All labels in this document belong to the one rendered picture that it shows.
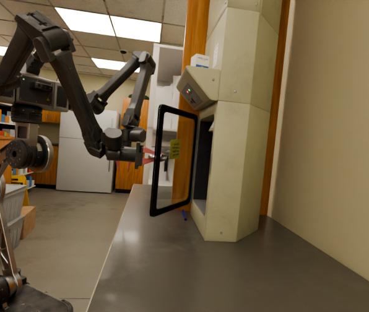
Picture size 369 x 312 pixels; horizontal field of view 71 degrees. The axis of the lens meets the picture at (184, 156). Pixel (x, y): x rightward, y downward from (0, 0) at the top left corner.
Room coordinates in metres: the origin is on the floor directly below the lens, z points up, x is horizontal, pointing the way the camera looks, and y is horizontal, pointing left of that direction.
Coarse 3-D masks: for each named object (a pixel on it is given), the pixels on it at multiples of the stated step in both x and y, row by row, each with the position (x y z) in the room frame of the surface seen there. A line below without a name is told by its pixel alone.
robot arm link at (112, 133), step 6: (102, 132) 0.91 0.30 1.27; (108, 132) 0.91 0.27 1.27; (114, 132) 0.91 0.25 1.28; (120, 132) 0.92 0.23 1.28; (102, 138) 0.93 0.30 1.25; (108, 138) 0.90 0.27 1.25; (114, 138) 0.89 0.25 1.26; (120, 138) 0.91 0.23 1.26; (102, 144) 0.94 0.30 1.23; (108, 144) 0.91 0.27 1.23; (114, 144) 0.91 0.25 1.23; (120, 144) 0.93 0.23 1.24; (90, 150) 0.96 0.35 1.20; (96, 150) 0.95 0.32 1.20; (102, 150) 0.96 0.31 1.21; (96, 156) 0.96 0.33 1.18; (102, 156) 0.97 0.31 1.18
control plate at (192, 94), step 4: (188, 84) 0.94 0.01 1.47; (184, 88) 1.02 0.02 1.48; (188, 88) 0.97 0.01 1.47; (184, 92) 1.07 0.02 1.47; (192, 92) 0.97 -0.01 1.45; (184, 96) 1.12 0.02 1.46; (188, 96) 1.06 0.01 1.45; (192, 96) 1.01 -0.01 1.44; (196, 96) 0.96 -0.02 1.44; (188, 100) 1.12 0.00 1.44; (192, 100) 1.06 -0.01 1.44; (196, 100) 1.00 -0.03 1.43; (200, 100) 0.96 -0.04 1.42; (192, 104) 1.11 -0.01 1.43; (196, 104) 1.04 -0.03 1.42
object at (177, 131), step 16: (176, 128) 1.00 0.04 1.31; (192, 128) 1.11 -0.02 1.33; (176, 144) 1.01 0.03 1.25; (192, 144) 1.13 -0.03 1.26; (160, 160) 0.91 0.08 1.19; (176, 160) 1.02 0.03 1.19; (160, 176) 0.92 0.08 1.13; (176, 176) 1.03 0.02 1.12; (160, 192) 0.93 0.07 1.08; (176, 192) 1.04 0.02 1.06; (160, 208) 0.94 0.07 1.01
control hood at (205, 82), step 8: (184, 72) 0.88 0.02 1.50; (192, 72) 0.84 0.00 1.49; (200, 72) 0.84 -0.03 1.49; (208, 72) 0.85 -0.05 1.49; (216, 72) 0.85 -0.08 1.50; (184, 80) 0.95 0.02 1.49; (192, 80) 0.87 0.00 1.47; (200, 80) 0.84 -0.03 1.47; (208, 80) 0.85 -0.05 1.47; (216, 80) 0.85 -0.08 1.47; (176, 88) 1.14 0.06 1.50; (192, 88) 0.94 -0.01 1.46; (200, 88) 0.86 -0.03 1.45; (208, 88) 0.85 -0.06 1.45; (216, 88) 0.85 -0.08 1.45; (200, 96) 0.92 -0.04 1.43; (208, 96) 0.85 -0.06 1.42; (216, 96) 0.85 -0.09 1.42; (200, 104) 1.00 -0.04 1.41; (208, 104) 0.95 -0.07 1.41
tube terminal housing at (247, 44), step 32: (224, 32) 0.85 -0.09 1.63; (256, 32) 0.87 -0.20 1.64; (224, 64) 0.85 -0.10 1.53; (256, 64) 0.88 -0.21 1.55; (224, 96) 0.85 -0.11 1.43; (256, 96) 0.90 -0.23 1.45; (224, 128) 0.86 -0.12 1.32; (256, 128) 0.93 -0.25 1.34; (224, 160) 0.86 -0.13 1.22; (256, 160) 0.95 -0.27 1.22; (224, 192) 0.86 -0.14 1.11; (256, 192) 0.98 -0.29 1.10; (224, 224) 0.86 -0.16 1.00; (256, 224) 1.01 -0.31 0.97
